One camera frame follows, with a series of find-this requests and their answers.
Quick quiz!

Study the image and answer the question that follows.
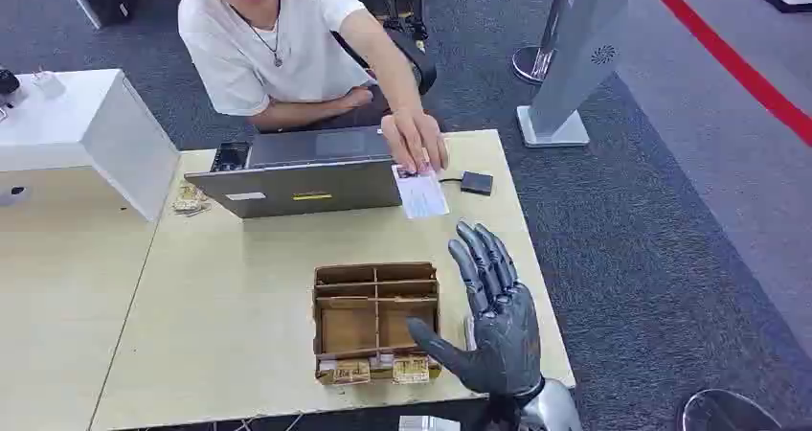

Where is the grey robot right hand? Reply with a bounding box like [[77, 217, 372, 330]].
[[407, 220, 546, 397]]

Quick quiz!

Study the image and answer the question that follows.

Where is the person's left hand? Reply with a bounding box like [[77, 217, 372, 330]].
[[379, 107, 450, 175]]

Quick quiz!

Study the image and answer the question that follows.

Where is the person's right hand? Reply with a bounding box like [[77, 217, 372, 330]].
[[338, 85, 376, 112]]

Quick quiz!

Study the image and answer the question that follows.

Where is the white ID card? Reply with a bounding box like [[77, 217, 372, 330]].
[[391, 163, 451, 220]]

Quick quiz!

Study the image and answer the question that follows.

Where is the black office chair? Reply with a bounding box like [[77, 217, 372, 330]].
[[332, 0, 439, 97]]

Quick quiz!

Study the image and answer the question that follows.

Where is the small black adapter box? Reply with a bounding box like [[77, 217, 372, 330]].
[[460, 170, 495, 197]]

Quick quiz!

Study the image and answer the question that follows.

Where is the person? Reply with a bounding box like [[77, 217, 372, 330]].
[[177, 0, 395, 134]]

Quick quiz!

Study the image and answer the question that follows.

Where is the patterned card in box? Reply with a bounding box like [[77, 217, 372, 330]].
[[332, 358, 372, 386], [391, 354, 432, 386]]

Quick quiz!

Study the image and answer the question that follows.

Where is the grey laptop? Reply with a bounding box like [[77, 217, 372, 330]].
[[184, 125, 405, 220]]

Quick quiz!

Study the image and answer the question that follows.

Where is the round chrome base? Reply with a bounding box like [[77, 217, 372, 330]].
[[511, 46, 558, 87]]

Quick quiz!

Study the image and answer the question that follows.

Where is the wooden card box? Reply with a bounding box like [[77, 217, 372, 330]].
[[311, 261, 444, 388]]

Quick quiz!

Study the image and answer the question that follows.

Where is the grey kiosk stand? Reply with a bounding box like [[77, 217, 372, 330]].
[[515, 0, 630, 148]]

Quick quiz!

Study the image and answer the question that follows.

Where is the small stack of cards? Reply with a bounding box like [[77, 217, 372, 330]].
[[170, 183, 212, 218]]

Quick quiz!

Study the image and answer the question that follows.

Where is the white cabinet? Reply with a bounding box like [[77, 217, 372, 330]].
[[0, 68, 182, 224]]

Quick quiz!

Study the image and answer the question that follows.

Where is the small white object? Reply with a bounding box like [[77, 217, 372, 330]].
[[32, 68, 67, 101]]

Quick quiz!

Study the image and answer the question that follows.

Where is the red floor tape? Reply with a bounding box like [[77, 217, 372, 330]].
[[636, 0, 812, 148]]

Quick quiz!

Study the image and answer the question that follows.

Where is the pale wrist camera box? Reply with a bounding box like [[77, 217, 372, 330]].
[[397, 415, 462, 431]]

